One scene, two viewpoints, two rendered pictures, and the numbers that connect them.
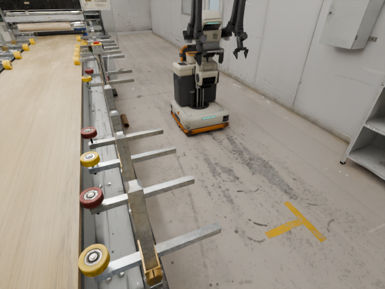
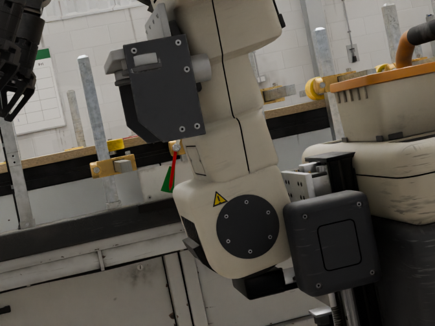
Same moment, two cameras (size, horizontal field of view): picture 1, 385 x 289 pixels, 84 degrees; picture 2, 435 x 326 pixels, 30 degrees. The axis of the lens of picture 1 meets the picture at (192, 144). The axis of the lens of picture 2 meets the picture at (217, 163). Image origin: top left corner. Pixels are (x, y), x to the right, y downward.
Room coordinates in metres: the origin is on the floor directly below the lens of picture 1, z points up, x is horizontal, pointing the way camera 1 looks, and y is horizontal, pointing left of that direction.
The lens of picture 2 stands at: (2.78, -1.54, 0.90)
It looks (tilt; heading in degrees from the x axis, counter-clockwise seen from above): 3 degrees down; 102
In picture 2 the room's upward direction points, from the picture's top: 11 degrees counter-clockwise
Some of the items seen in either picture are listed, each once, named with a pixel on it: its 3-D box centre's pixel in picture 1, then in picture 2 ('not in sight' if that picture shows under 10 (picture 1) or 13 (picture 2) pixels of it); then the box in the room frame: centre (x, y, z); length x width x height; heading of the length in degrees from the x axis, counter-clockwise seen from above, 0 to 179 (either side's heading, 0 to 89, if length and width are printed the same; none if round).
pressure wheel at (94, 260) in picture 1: (97, 265); not in sight; (0.32, 0.28, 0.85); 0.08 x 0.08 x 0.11
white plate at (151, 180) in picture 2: not in sight; (182, 177); (2.16, 0.87, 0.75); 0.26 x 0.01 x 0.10; 23
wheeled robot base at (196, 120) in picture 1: (198, 113); not in sight; (2.70, -0.08, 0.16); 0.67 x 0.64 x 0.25; 22
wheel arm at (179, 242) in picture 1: (162, 249); not in sight; (0.39, 0.10, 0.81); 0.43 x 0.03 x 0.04; 113
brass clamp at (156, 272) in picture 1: (149, 259); not in sight; (0.36, 0.14, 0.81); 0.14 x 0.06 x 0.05; 23
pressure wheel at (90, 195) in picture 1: (94, 203); not in sight; (0.55, 0.38, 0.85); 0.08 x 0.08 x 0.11
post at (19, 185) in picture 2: (105, 83); (11, 153); (1.71, 0.70, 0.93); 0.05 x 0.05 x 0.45; 23
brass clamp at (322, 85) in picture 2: not in sight; (335, 82); (2.66, 1.10, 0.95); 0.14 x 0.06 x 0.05; 23
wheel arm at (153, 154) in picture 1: (134, 159); not in sight; (0.85, 0.29, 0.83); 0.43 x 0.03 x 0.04; 113
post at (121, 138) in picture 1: (132, 187); not in sight; (0.57, 0.23, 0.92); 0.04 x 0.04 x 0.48; 23
